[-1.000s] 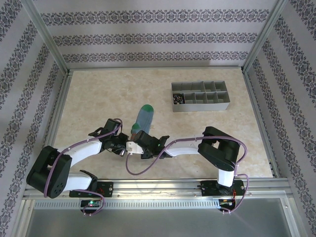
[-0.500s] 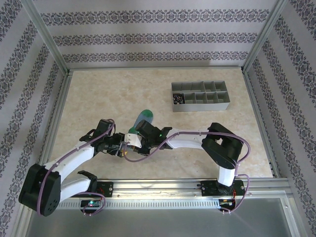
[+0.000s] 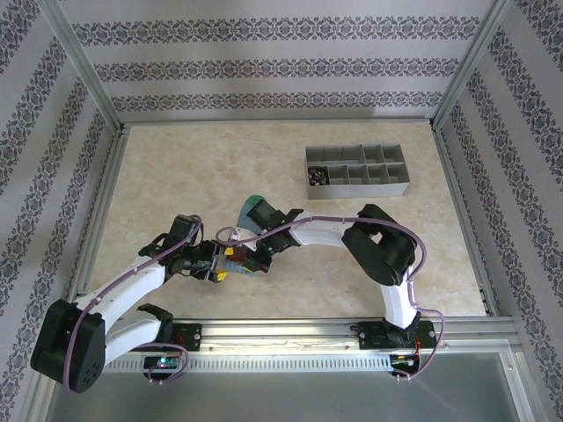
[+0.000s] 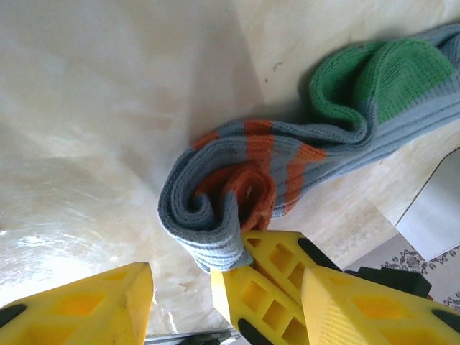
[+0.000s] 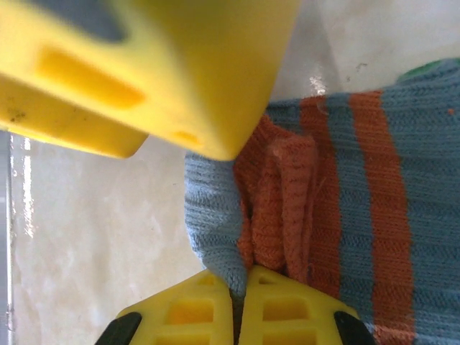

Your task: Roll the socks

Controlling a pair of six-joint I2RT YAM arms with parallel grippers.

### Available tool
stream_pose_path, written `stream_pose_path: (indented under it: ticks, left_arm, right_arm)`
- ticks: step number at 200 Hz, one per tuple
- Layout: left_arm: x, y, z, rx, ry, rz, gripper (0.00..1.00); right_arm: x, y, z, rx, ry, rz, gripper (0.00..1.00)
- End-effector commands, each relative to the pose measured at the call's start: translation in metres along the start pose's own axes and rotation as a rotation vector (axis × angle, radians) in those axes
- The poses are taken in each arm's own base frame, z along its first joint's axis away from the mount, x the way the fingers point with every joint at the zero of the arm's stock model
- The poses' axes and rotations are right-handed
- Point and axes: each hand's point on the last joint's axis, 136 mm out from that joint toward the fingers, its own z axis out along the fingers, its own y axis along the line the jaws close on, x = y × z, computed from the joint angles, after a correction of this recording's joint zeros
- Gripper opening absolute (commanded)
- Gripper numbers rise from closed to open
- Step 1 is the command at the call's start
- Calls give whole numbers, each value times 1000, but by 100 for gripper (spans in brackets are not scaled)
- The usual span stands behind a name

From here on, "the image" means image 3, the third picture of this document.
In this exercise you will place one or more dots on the black beige striped sock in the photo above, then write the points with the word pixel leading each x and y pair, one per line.
pixel 317 175

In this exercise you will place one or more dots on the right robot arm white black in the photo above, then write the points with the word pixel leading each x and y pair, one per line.
pixel 382 250

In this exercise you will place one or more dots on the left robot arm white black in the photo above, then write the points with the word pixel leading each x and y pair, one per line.
pixel 66 351

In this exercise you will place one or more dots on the grey divided organizer tray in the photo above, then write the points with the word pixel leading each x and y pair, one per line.
pixel 356 191

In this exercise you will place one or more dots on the brushed metal panel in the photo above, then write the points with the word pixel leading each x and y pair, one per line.
pixel 281 395

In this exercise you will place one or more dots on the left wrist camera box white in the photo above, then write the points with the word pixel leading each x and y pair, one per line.
pixel 214 266

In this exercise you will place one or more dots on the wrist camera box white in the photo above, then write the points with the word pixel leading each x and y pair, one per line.
pixel 214 266
pixel 236 234

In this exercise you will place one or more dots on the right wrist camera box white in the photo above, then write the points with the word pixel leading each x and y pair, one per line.
pixel 236 234

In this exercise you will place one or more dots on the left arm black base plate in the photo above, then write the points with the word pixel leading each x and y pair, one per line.
pixel 191 336

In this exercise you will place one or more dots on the aluminium mounting rail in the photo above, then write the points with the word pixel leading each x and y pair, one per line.
pixel 281 334

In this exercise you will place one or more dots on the aluminium frame side rail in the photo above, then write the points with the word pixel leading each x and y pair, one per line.
pixel 102 206
pixel 462 211

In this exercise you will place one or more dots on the aluminium frame cross rail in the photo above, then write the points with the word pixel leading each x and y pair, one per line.
pixel 277 121

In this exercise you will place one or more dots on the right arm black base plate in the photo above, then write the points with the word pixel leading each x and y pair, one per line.
pixel 369 336

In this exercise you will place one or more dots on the aluminium frame post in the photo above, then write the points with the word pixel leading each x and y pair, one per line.
pixel 476 61
pixel 85 61

